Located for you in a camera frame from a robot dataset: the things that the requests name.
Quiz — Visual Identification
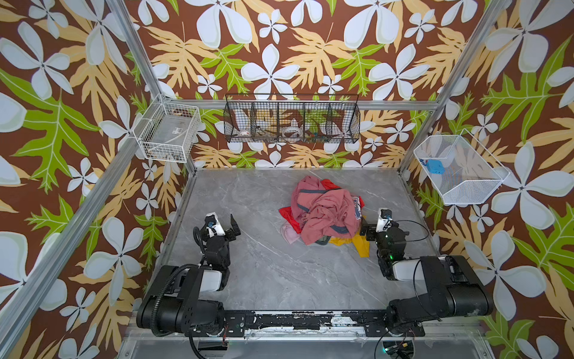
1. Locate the green cloth with grey trim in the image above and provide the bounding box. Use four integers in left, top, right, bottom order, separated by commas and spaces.
315, 236, 331, 246

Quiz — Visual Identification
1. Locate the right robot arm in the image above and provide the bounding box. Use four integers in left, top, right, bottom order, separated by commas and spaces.
360, 221, 494, 328

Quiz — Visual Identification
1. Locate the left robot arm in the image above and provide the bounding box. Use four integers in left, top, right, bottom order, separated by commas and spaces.
136, 212, 241, 337

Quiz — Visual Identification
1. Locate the yellow cloth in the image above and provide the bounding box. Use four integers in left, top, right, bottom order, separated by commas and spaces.
329, 234, 370, 258

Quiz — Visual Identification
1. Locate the patterned blue cloth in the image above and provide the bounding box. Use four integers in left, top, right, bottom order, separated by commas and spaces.
351, 196, 363, 221

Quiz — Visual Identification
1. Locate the light pink cloth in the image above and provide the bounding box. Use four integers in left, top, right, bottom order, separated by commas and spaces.
280, 222, 301, 245

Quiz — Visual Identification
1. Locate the dusty pink cloth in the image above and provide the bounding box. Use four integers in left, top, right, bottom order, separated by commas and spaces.
290, 175, 361, 246

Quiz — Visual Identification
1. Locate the blue object in basket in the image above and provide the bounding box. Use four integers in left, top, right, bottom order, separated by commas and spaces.
425, 159, 445, 175

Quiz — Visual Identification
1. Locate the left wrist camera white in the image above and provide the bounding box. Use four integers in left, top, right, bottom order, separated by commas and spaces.
205, 212, 225, 238

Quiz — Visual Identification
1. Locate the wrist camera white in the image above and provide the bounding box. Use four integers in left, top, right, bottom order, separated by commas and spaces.
375, 208, 393, 233
205, 212, 225, 238

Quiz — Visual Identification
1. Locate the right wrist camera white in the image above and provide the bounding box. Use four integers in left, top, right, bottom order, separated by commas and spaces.
375, 208, 393, 233

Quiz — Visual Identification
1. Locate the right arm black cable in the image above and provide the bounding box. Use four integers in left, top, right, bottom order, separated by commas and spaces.
389, 219, 431, 243

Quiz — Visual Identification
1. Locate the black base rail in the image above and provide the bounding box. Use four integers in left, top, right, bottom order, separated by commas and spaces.
192, 310, 425, 338

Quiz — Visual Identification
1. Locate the white wire basket left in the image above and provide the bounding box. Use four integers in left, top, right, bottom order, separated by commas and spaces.
133, 95, 202, 163

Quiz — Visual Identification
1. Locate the white wire basket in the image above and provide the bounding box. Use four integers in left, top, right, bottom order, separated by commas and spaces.
133, 95, 202, 163
414, 130, 510, 206

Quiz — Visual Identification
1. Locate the white wire basket right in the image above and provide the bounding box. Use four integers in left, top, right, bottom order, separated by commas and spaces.
414, 130, 510, 206

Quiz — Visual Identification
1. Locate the black wire basket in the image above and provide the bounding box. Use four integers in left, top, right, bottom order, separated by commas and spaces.
222, 93, 361, 144

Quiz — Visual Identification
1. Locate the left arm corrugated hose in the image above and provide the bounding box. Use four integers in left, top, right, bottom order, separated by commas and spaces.
149, 263, 198, 337

